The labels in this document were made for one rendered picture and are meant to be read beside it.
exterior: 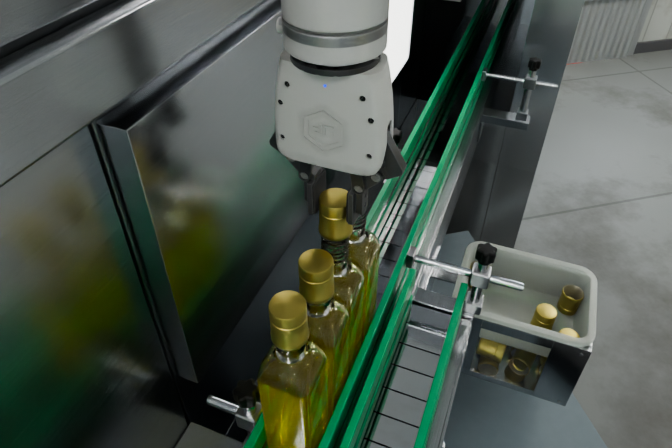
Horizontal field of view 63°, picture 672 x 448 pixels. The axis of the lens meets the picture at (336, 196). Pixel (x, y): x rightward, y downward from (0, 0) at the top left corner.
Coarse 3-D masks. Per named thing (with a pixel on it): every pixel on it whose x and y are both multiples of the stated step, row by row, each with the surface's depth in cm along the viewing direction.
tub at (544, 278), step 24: (504, 264) 100; (528, 264) 98; (552, 264) 97; (456, 288) 92; (504, 288) 101; (528, 288) 101; (552, 288) 99; (504, 312) 97; (528, 312) 97; (576, 312) 96; (552, 336) 84
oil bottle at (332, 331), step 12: (336, 300) 58; (336, 312) 57; (312, 324) 55; (324, 324) 55; (336, 324) 56; (348, 324) 60; (312, 336) 56; (324, 336) 55; (336, 336) 56; (348, 336) 61; (324, 348) 56; (336, 348) 57; (348, 348) 63; (336, 360) 58; (336, 372) 60; (336, 384) 61; (336, 396) 63
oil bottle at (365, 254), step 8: (368, 232) 66; (368, 240) 65; (376, 240) 66; (352, 248) 64; (360, 248) 64; (368, 248) 64; (376, 248) 66; (352, 256) 64; (360, 256) 64; (368, 256) 64; (376, 256) 67; (360, 264) 64; (368, 264) 64; (376, 264) 68; (368, 272) 65; (376, 272) 70; (368, 280) 66; (376, 280) 71; (368, 288) 67; (376, 288) 72; (368, 296) 68; (376, 296) 74; (368, 304) 70; (368, 312) 71; (368, 320) 72; (368, 328) 74
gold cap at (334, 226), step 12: (324, 192) 55; (336, 192) 55; (324, 204) 54; (336, 204) 54; (324, 216) 55; (336, 216) 54; (324, 228) 56; (336, 228) 55; (348, 228) 56; (336, 240) 56
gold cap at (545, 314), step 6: (540, 306) 92; (546, 306) 92; (552, 306) 92; (540, 312) 91; (546, 312) 91; (552, 312) 91; (534, 318) 93; (540, 318) 91; (546, 318) 90; (552, 318) 90; (534, 324) 93; (540, 324) 92; (546, 324) 91; (552, 324) 92
